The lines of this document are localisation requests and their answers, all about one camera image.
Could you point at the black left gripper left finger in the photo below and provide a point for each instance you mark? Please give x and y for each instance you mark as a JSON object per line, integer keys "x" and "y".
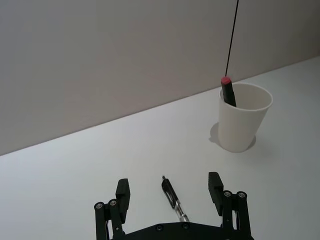
{"x": 123, "y": 200}

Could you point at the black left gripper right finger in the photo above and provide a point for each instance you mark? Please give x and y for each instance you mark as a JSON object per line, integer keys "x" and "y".
{"x": 215, "y": 190}

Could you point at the black clear ballpoint pen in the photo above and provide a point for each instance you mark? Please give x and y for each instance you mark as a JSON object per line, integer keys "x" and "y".
{"x": 170, "y": 193}

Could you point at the white paper cup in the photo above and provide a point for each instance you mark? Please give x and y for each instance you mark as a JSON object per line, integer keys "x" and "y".
{"x": 237, "y": 130}

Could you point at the black marker with red cap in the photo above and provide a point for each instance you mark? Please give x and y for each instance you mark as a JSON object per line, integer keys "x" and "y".
{"x": 228, "y": 93}

